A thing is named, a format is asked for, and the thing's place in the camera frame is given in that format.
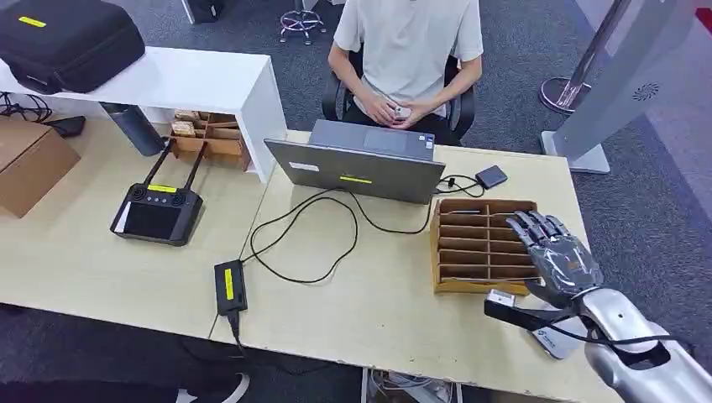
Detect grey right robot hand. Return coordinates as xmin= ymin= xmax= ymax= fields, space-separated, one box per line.
xmin=505 ymin=210 xmax=605 ymax=311

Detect person's right hand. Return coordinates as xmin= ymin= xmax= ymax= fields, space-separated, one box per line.
xmin=360 ymin=92 xmax=401 ymax=128

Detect person's left hand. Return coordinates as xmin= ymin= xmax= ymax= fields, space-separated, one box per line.
xmin=389 ymin=98 xmax=442 ymax=131

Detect black office chair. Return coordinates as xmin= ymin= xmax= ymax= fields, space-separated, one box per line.
xmin=321 ymin=46 xmax=477 ymax=148

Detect person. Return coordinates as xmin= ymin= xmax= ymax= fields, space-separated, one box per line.
xmin=327 ymin=0 xmax=485 ymax=147

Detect grey laptop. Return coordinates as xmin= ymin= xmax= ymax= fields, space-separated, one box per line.
xmin=263 ymin=118 xmax=448 ymax=206

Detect wooden card box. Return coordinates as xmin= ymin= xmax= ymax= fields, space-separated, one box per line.
xmin=429 ymin=197 xmax=542 ymax=296
xmin=167 ymin=108 xmax=253 ymax=173

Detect small black drive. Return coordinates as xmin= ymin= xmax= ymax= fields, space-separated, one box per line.
xmin=474 ymin=164 xmax=510 ymax=191

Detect chrome stool base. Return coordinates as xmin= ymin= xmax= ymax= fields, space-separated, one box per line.
xmin=278 ymin=0 xmax=328 ymax=47

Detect silver pole stand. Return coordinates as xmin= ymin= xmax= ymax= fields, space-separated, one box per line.
xmin=538 ymin=0 xmax=634 ymax=117

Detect white kiosk stand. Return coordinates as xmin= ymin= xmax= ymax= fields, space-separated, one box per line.
xmin=540 ymin=0 xmax=712 ymax=175

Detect white desk shelf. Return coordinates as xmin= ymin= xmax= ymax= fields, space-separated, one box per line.
xmin=0 ymin=45 xmax=289 ymax=186

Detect black power adapter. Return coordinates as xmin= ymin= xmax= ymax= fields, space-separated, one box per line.
xmin=213 ymin=259 xmax=249 ymax=317

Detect dark grey bottle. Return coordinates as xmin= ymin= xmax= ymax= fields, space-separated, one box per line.
xmin=99 ymin=102 xmax=167 ymax=159

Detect black remote controller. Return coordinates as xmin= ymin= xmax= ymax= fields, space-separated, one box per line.
xmin=109 ymin=138 xmax=208 ymax=248

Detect black carrying case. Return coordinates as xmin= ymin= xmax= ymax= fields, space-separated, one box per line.
xmin=0 ymin=0 xmax=148 ymax=97

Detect black shoe white sole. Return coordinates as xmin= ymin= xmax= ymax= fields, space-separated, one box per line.
xmin=174 ymin=372 xmax=252 ymax=403

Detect brown cardboard box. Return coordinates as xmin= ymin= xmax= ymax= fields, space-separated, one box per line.
xmin=0 ymin=115 xmax=82 ymax=220

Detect black drive cable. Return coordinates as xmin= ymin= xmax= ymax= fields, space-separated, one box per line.
xmin=436 ymin=174 xmax=487 ymax=200

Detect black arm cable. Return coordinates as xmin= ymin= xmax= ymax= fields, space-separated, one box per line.
xmin=547 ymin=316 xmax=678 ymax=349

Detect black adapter cable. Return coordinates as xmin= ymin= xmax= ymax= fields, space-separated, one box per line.
xmin=249 ymin=187 xmax=434 ymax=285

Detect grey cable bundle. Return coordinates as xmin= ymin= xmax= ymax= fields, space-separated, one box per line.
xmin=369 ymin=371 xmax=453 ymax=403

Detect black mains cable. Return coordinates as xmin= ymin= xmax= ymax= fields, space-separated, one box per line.
xmin=224 ymin=311 xmax=247 ymax=359

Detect black tangled cables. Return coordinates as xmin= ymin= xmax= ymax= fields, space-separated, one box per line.
xmin=0 ymin=91 xmax=55 ymax=125

